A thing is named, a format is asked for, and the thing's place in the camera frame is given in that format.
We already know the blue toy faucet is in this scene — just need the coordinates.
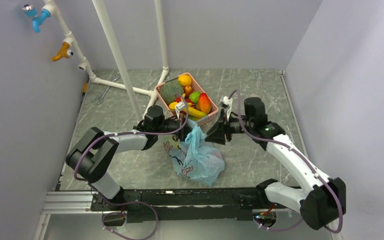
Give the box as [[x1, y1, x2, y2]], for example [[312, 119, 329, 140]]
[[22, 4, 52, 33]]

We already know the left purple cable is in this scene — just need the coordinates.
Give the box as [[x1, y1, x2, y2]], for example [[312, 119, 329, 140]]
[[73, 93, 190, 240]]

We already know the white pvc pipe frame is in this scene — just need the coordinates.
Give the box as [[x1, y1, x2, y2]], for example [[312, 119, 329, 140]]
[[42, 0, 157, 122]]

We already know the red orange fake mango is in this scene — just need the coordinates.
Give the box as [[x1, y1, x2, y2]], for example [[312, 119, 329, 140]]
[[195, 92, 212, 115]]

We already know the aluminium frame rail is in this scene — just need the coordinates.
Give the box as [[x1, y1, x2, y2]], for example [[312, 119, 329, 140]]
[[32, 188, 344, 240]]

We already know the light green fake fruit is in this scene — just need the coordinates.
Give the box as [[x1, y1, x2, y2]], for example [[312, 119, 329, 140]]
[[188, 91, 201, 104]]

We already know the small red peach fruit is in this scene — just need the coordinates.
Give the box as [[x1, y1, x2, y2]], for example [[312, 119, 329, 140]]
[[183, 85, 194, 98]]

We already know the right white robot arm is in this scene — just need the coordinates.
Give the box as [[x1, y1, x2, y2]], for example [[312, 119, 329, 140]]
[[205, 96, 346, 234]]

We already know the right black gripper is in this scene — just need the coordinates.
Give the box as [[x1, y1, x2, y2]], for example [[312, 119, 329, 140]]
[[204, 109, 254, 145]]

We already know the yellow fake lemon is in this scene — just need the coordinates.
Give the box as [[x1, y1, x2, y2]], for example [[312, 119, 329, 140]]
[[177, 74, 193, 87]]

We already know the light blue plastic bag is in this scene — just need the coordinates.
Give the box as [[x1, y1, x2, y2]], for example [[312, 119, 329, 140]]
[[161, 119, 225, 186]]

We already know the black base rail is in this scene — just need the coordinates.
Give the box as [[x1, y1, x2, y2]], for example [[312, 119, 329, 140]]
[[90, 187, 283, 223]]

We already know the pink plastic basket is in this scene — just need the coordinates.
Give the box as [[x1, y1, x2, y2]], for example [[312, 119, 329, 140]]
[[155, 72, 219, 126]]

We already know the orange handled tool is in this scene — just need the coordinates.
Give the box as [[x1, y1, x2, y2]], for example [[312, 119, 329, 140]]
[[81, 82, 89, 101]]

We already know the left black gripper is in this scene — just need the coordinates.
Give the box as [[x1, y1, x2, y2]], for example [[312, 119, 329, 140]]
[[155, 115, 202, 143]]

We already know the orange toy faucet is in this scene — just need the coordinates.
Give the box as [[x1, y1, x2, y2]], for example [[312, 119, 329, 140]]
[[51, 42, 74, 62]]

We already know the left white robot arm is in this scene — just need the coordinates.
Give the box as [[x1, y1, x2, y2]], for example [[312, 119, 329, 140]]
[[65, 105, 192, 210]]

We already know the yellow fake banana bunch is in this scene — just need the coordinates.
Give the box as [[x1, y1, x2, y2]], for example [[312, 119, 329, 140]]
[[168, 99, 207, 119]]

